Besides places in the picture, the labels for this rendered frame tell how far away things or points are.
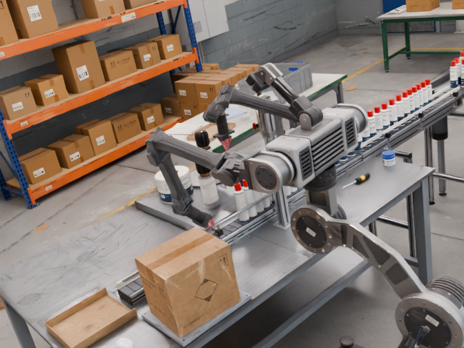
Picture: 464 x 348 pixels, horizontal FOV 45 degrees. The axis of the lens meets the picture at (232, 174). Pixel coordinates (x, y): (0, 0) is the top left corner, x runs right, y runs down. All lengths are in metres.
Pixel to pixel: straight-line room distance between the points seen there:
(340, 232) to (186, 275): 0.59
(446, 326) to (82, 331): 1.42
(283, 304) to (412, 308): 1.39
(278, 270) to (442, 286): 0.74
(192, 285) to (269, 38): 7.88
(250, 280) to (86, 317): 0.72
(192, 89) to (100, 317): 4.72
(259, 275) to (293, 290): 0.94
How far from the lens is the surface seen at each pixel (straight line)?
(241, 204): 2.80
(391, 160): 3.34
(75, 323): 2.55
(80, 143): 6.45
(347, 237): 2.07
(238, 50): 9.18
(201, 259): 2.15
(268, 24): 9.75
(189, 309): 2.20
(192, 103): 7.01
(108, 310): 2.55
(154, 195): 3.37
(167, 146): 2.17
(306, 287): 3.43
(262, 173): 1.88
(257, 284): 2.45
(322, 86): 5.18
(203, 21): 8.11
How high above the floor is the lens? 2.22
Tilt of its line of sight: 23 degrees down
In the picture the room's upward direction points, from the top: 11 degrees counter-clockwise
